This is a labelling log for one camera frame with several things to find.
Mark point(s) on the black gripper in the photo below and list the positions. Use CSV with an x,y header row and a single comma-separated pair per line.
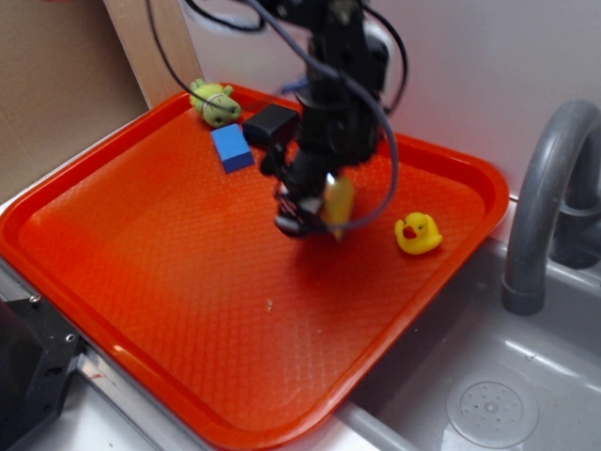
x,y
301,190

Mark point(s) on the yellow and green sponge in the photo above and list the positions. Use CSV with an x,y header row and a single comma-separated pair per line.
x,y
338,200

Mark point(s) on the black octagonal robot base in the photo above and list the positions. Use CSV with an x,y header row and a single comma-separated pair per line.
x,y
39,354

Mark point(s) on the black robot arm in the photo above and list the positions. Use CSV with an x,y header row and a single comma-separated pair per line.
x,y
342,120

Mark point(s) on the black box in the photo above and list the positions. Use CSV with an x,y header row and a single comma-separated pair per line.
x,y
273,125

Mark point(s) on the blue rectangular block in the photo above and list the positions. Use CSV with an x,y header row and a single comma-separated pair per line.
x,y
232,148

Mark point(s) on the green plush frog toy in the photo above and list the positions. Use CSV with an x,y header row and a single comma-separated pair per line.
x,y
214,103

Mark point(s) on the yellow rubber duck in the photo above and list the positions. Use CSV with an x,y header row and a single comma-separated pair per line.
x,y
417,234

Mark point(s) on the red plastic tray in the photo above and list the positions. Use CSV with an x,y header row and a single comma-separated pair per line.
x,y
175,270

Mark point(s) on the grey sink faucet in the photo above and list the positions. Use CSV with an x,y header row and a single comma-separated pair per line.
x,y
558,209

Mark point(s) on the grey toy sink basin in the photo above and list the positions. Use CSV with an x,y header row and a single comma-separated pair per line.
x,y
469,375

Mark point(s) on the wooden post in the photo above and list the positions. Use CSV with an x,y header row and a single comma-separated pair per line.
x,y
146,32

